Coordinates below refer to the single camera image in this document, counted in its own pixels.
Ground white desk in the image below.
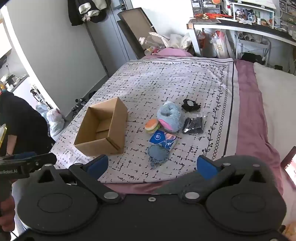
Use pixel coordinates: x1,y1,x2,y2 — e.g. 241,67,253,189
186,18,296,63

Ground cardboard tubes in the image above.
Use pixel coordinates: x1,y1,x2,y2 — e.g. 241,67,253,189
238,32,258,42

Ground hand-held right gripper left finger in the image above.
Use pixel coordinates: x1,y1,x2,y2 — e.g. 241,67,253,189
28,155,123,204

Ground person's black clothing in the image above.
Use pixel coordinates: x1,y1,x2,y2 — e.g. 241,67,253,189
0,90,56,157

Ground clear plastic bottle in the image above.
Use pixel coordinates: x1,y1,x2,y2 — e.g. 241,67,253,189
138,36,158,50

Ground black bag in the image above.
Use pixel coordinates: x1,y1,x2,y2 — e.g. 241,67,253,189
240,52,267,66

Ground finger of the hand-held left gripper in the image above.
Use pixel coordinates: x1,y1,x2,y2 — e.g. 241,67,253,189
22,152,57,173
0,153,32,162

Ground blue and pink plush toy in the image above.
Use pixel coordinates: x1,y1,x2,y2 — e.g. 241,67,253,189
157,101,186,133

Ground white black-patterned blanket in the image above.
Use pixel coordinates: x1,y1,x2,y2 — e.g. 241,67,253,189
49,57,240,185

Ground brown cardboard box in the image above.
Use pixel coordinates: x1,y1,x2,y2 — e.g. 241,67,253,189
74,97,128,157

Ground burger plush toy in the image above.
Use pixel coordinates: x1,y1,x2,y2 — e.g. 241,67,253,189
145,118,160,134

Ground small storage drawer unit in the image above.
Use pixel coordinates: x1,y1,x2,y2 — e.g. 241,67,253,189
191,0,224,16

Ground pile of white plastic bags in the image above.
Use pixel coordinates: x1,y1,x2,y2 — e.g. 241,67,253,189
150,32,193,50

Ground blue denim crochet-edged pouch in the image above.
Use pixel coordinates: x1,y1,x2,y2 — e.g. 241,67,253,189
145,144,168,168

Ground pair of sneakers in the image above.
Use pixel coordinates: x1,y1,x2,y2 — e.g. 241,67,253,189
71,97,89,117

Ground pink bed sheet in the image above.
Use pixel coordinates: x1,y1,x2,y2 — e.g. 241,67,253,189
105,47,284,195

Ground brown wooden frame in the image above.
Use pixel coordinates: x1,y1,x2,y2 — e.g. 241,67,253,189
280,146,296,184

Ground white desk shelf riser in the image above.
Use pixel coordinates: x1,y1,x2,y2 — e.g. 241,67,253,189
231,2,276,26

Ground hanging dark clothes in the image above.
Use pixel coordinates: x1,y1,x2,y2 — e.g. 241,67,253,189
67,0,112,27

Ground black lace accessory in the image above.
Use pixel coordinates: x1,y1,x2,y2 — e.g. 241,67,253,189
181,98,201,113

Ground large flat cardboard box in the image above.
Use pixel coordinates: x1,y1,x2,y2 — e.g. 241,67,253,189
117,7,159,60

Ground person's left hand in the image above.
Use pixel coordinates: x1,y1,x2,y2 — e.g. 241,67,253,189
0,197,16,232

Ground white printed shopping bag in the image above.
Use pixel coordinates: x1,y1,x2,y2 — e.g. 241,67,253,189
211,30,234,59

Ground white garbage bag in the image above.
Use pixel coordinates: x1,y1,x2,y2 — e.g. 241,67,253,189
46,108,65,138

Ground blue tissue packet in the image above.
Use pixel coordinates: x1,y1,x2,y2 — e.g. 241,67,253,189
149,130,178,150

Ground grey wardrobe door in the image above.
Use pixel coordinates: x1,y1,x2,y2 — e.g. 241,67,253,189
85,0,139,77

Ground white wire rack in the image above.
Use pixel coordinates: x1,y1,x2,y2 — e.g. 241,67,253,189
235,37,273,66

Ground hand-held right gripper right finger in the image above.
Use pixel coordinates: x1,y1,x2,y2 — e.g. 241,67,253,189
180,155,281,204

